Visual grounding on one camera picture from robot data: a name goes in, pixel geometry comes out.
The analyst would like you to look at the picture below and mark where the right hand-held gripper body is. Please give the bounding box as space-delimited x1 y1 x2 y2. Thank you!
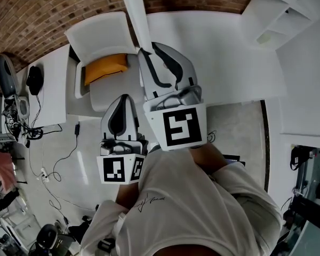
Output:
142 85 207 152

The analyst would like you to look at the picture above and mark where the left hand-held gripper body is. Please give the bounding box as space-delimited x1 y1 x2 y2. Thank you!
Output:
97 139 150 185

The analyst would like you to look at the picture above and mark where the white cabinet door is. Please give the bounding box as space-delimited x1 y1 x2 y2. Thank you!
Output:
117 0 153 52

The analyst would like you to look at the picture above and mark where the person's right forearm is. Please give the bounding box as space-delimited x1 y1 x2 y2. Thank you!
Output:
189 140 229 176

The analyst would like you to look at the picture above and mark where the person's left forearm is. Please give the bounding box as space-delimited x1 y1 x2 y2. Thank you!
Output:
115 181 145 211

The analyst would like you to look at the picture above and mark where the white cabinet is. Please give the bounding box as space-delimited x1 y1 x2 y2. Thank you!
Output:
145 11 288 105

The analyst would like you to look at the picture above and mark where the orange seat cushion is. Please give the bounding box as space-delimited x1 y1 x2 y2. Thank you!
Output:
84 53 129 86

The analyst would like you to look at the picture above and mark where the white desk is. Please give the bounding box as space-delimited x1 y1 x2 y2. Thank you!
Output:
1 43 70 134

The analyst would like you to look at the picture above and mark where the white chair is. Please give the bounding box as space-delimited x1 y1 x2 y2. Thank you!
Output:
65 11 145 112

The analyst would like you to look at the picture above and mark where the black computer mouse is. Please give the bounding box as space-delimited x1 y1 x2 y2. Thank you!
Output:
26 66 45 96

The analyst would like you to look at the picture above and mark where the person's white shirt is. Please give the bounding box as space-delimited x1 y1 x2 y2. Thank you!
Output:
79 148 284 256

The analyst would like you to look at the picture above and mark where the white open shelf unit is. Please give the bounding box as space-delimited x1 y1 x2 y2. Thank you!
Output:
241 0 320 54

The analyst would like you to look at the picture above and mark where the spare grey hand-held gripper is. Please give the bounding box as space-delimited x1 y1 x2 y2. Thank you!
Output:
0 53 30 124

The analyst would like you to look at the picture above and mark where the black device with label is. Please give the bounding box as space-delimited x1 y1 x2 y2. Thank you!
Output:
290 144 306 171

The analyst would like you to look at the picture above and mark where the black floor cable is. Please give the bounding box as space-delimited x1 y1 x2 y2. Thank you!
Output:
46 121 79 182

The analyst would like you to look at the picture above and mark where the tangle of black cables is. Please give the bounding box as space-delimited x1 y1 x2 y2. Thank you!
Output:
3 100 63 148

